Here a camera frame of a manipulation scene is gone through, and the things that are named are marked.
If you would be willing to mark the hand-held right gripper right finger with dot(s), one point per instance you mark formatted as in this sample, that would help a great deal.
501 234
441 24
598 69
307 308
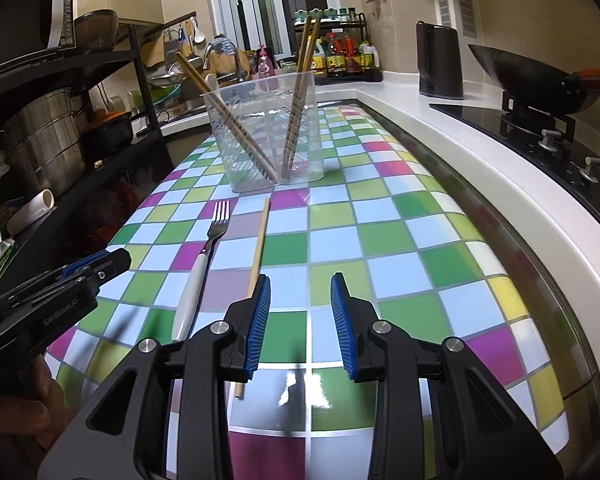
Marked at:
341 330

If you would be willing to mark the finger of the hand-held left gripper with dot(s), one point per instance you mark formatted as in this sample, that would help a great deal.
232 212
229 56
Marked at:
111 262
82 262

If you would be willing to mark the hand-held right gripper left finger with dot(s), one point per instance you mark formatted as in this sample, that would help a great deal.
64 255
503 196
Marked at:
260 330

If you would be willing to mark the wooden chopstick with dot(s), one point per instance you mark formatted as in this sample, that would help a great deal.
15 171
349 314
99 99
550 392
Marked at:
293 110
297 110
237 130
302 110
232 130
242 130
259 240

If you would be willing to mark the clear plastic utensil holder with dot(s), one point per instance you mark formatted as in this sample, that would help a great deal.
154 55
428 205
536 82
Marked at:
265 105

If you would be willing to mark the person's left hand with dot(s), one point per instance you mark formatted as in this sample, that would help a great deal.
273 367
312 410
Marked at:
40 410

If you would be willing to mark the white paper roll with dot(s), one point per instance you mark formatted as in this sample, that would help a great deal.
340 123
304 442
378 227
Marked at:
32 210

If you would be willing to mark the checkered table cover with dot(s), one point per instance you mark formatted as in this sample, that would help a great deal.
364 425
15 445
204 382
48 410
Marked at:
430 285

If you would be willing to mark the large steel pot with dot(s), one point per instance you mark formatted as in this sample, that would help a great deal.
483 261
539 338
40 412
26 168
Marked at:
45 145

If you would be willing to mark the black pot orange rim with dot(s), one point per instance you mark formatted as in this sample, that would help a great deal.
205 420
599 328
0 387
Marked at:
107 130

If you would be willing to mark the black metal shelf rack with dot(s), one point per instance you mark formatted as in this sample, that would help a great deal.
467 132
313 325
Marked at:
140 60

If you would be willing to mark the white kitchen counter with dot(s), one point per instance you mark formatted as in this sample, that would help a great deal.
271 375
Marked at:
480 160

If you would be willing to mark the metal grater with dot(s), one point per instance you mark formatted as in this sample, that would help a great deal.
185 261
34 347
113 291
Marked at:
171 42

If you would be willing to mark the chrome sink faucet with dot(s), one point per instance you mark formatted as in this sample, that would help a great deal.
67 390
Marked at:
206 55

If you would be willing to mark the wooden cutting board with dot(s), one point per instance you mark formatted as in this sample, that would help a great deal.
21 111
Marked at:
227 62

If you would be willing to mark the metal bowl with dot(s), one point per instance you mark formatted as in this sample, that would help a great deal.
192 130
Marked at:
97 27

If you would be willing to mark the microwave oven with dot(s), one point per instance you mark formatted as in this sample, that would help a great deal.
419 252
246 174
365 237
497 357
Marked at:
25 20

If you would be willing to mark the black gas stove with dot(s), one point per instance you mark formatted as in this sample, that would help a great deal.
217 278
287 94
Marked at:
480 115

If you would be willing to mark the row of condiment bottles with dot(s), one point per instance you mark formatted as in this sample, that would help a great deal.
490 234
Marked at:
345 55

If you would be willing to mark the black electric kettle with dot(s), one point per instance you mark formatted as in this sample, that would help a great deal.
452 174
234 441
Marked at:
437 60

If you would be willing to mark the kitchen window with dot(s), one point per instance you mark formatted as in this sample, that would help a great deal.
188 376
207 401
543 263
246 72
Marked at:
260 5

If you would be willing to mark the black spice rack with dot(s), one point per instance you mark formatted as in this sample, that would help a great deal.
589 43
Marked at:
362 22

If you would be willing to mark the white wall vent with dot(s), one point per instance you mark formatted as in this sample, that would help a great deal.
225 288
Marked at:
442 0
462 5

